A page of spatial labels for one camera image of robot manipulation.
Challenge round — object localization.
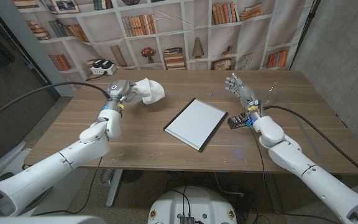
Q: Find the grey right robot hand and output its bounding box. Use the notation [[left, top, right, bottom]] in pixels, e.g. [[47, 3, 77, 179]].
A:
[[224, 73, 262, 119]]

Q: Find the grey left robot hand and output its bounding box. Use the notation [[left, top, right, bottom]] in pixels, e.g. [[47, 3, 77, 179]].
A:
[[103, 79, 137, 113]]

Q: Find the white cloth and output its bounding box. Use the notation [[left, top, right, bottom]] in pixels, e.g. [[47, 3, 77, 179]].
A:
[[129, 77, 166, 105]]

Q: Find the small whiteboard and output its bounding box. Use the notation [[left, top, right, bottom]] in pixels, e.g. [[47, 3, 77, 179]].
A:
[[163, 98, 229, 152]]

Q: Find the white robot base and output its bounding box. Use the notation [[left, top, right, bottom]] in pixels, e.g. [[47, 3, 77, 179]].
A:
[[147, 185, 237, 224]]

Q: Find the black whiteboard eraser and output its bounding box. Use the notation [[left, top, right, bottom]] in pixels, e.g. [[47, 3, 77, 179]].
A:
[[227, 113, 250, 130]]

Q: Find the white power strip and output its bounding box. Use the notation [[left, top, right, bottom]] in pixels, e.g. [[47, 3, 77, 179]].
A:
[[90, 63, 117, 76]]

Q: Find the printed bookshelf backdrop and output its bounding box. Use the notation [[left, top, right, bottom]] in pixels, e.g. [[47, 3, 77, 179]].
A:
[[12, 0, 315, 91]]

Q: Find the black backdrop stand pole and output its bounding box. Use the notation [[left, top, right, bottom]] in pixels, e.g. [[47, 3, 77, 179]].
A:
[[290, 0, 321, 71]]

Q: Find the grey table leg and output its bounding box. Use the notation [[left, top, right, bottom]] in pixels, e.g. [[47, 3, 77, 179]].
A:
[[262, 172, 284, 215], [106, 169, 124, 208]]

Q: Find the dark perforated partition panel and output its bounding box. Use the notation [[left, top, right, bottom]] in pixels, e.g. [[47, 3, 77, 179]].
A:
[[0, 0, 58, 156]]

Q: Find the white robot torso edge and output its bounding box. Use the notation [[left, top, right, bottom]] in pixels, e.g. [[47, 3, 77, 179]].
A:
[[0, 215, 106, 224]]

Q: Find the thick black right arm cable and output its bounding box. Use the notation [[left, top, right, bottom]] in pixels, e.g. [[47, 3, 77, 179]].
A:
[[262, 105, 358, 185]]

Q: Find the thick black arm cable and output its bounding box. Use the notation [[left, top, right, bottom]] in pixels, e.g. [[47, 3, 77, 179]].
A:
[[262, 105, 358, 185], [0, 81, 112, 128]]

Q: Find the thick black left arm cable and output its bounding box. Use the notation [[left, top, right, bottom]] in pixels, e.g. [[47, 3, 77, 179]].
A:
[[0, 81, 112, 128]]

